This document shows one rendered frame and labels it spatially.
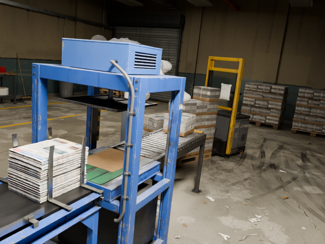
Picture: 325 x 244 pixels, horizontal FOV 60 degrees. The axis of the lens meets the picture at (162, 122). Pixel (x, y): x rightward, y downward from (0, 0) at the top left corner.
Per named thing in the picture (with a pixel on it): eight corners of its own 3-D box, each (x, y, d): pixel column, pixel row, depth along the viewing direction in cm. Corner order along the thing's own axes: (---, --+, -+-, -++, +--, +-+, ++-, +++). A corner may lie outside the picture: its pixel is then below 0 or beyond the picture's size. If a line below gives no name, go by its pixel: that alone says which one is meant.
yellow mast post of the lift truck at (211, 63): (197, 143, 582) (208, 55, 546) (199, 143, 588) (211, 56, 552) (200, 144, 575) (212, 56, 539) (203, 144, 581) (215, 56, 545)
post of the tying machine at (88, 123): (86, 214, 300) (94, 66, 268) (93, 217, 296) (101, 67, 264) (81, 218, 292) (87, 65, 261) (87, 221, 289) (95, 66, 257)
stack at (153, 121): (136, 164, 456) (140, 114, 439) (185, 154, 535) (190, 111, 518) (151, 173, 429) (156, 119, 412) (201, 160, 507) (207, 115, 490)
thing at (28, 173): (56, 171, 206) (57, 137, 200) (87, 183, 193) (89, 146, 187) (7, 190, 173) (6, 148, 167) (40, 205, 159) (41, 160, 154)
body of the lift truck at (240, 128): (202, 147, 591) (207, 109, 575) (217, 144, 628) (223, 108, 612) (229, 157, 542) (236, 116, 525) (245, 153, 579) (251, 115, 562)
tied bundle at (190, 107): (167, 112, 478) (169, 99, 473) (179, 111, 498) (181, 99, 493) (183, 117, 451) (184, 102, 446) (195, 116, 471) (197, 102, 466)
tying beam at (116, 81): (94, 76, 270) (94, 66, 268) (184, 89, 228) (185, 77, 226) (32, 76, 210) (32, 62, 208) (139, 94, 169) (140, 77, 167)
